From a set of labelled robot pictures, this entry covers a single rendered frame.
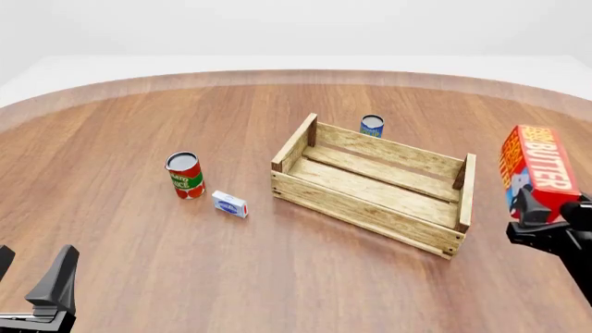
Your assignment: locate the small white blue box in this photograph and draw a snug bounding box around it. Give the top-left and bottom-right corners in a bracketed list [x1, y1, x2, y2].
[211, 189, 250, 219]

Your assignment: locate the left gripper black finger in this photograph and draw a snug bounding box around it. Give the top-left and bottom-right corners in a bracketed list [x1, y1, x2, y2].
[24, 243, 80, 314]
[0, 244, 17, 283]

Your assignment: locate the wooden slat tray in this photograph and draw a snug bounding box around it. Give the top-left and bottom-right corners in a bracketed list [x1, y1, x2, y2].
[270, 112, 477, 261]

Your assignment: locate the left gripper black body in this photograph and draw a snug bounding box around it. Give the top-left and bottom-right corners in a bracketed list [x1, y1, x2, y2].
[0, 302, 78, 333]

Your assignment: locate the red tomato sauce can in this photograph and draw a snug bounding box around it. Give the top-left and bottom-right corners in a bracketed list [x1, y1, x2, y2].
[164, 150, 207, 201]

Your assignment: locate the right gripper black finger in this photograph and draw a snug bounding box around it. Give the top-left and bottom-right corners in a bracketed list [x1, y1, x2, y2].
[513, 183, 555, 228]
[559, 194, 592, 228]

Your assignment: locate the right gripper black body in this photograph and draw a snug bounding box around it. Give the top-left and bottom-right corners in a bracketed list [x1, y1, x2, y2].
[505, 220, 585, 250]

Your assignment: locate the blue soup can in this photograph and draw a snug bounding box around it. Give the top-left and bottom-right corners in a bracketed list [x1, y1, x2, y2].
[359, 114, 386, 139]

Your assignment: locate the red butter box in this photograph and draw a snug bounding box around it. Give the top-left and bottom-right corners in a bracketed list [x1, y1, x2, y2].
[498, 124, 583, 221]

